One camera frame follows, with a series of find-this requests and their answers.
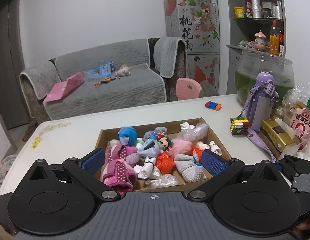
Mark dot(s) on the decorated refrigerator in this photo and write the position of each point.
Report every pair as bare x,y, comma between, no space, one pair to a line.
197,23

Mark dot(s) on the glass fish bowl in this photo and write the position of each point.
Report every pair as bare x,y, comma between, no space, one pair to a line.
256,68

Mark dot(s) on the pink fluffy monster plush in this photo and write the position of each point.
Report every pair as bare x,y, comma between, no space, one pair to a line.
180,146

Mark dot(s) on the orange drink bottle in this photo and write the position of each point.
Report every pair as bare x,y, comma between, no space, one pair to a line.
274,39

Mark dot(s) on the grey shelf cabinet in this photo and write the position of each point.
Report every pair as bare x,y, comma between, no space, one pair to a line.
242,29

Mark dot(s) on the blue white sock bundle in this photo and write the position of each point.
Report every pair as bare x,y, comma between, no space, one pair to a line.
150,134

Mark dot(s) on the minnie mouse doll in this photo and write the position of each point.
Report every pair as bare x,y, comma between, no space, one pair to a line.
164,142

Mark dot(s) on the pink polka dot sock bundle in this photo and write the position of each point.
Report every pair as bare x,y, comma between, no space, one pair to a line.
119,176

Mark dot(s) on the colourful building block cube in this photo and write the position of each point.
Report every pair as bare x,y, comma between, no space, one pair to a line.
239,126

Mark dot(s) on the light blue grey sock bundle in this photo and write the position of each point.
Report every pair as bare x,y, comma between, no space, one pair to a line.
150,148

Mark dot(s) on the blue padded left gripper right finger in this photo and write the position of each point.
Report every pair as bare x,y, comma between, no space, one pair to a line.
213,163

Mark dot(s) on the purple water bottle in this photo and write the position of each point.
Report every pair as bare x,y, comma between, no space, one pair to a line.
260,101

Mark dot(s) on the blue sock with pink band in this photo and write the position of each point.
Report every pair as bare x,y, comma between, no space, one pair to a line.
127,136

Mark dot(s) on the grey covered sofa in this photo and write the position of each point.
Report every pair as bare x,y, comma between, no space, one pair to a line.
103,78

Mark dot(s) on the orange plastic bag bundle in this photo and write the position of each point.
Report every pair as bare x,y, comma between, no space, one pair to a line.
165,163

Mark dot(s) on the pink sauce pouch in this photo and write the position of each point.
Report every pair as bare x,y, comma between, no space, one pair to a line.
300,122

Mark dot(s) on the gold yellow box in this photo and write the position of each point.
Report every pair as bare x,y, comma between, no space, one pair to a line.
278,140

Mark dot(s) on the white pink plush on sofa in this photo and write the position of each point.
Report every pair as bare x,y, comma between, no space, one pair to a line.
124,70

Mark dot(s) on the colourful block strip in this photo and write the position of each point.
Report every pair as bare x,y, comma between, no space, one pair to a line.
213,105

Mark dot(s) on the white tissue bundle black band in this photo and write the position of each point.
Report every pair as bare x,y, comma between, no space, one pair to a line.
148,170

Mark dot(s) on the pink plastic chair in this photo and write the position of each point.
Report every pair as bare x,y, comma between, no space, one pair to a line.
187,89

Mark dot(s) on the orange toy on sofa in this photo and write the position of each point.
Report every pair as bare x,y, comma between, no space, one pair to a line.
105,81

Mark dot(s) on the blue toy castle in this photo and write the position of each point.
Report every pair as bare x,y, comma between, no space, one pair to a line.
106,69

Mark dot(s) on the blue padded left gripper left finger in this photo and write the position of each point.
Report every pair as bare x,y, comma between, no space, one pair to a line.
91,163

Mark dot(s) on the brown cardboard box tray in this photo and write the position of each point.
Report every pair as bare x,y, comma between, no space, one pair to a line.
173,129

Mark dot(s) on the white cloth with green band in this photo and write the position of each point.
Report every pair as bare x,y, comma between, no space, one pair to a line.
139,144

